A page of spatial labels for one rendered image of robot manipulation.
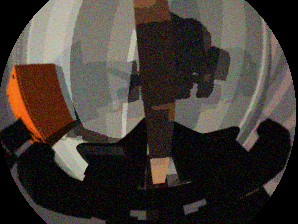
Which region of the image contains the long brown wooden beam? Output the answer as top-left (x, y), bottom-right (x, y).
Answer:
top-left (133, 0), bottom-right (176, 184)

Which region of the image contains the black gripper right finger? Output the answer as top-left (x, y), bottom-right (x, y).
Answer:
top-left (170, 120), bottom-right (239, 184)

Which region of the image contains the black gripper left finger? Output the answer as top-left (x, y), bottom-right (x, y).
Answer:
top-left (76, 119), bottom-right (148, 189)

